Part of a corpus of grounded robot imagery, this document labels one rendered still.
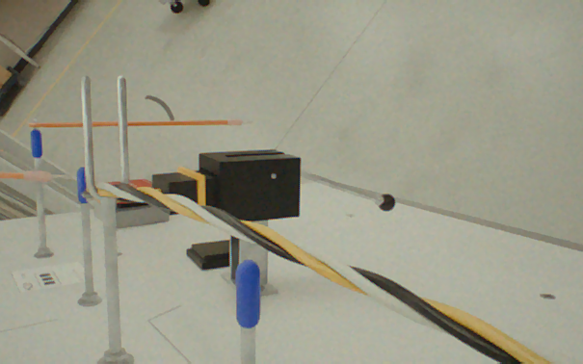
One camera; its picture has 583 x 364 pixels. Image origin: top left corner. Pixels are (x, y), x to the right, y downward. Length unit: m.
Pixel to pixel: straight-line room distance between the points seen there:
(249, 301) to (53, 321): 0.20
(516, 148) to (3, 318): 1.61
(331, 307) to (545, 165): 1.43
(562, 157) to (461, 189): 0.30
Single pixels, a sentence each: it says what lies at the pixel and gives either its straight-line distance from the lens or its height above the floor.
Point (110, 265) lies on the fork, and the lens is 0.30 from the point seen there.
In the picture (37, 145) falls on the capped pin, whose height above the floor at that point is 1.22.
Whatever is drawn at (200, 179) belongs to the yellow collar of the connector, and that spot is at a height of 1.17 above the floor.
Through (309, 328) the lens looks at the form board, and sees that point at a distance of 0.35.
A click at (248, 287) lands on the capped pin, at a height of 1.22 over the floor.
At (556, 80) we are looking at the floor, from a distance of 1.95.
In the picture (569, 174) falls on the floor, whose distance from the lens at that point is 1.72.
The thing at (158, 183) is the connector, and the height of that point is 1.18.
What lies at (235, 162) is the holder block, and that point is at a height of 1.16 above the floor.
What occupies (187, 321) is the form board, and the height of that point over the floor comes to 1.14.
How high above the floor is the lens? 1.34
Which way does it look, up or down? 35 degrees down
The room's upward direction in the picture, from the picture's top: 50 degrees counter-clockwise
